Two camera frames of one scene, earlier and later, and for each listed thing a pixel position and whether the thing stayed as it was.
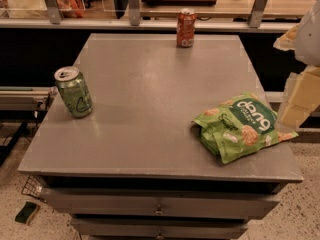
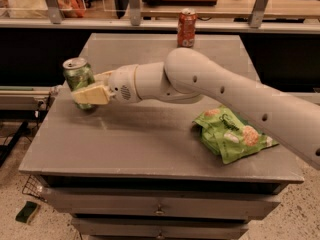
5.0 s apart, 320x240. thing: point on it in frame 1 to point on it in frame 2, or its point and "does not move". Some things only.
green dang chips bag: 239,127 does not move
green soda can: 74,91 to 78,74
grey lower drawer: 160,228 does not move
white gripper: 309,37 to 122,83
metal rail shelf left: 26,98 does not move
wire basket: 34,187 does not move
